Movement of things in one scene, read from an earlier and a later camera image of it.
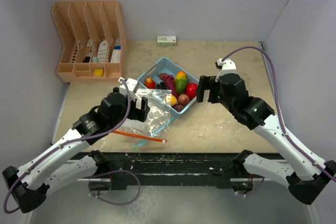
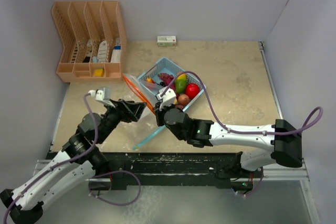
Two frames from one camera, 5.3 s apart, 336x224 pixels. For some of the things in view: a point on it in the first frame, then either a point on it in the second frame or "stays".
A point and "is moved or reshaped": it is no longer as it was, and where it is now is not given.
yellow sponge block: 98,72 stays
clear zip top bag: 159,102 is moved or reshaped
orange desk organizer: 93,38 stays
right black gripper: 203,85 to 159,113
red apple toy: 191,89 stays
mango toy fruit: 181,82 stays
